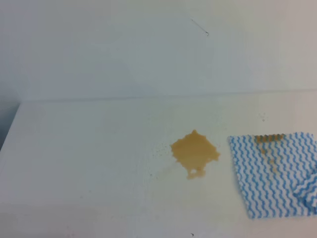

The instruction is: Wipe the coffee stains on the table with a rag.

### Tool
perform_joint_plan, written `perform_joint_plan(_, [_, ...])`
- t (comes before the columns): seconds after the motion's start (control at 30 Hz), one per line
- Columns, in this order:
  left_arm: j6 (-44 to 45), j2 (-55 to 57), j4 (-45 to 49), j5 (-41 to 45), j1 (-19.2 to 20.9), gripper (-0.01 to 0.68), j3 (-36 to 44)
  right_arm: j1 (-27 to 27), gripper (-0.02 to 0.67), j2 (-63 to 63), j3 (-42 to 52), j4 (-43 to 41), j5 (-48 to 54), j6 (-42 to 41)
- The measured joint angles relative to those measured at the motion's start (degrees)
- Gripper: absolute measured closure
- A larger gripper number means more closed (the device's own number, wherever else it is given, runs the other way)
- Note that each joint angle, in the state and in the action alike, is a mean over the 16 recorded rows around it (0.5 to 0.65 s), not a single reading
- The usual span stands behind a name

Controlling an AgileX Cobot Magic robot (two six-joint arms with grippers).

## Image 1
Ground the blue white wavy rag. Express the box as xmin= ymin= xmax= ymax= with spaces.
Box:
xmin=228 ymin=132 xmax=317 ymax=219

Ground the brown coffee stain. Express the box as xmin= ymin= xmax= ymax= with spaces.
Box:
xmin=170 ymin=130 xmax=220 ymax=179

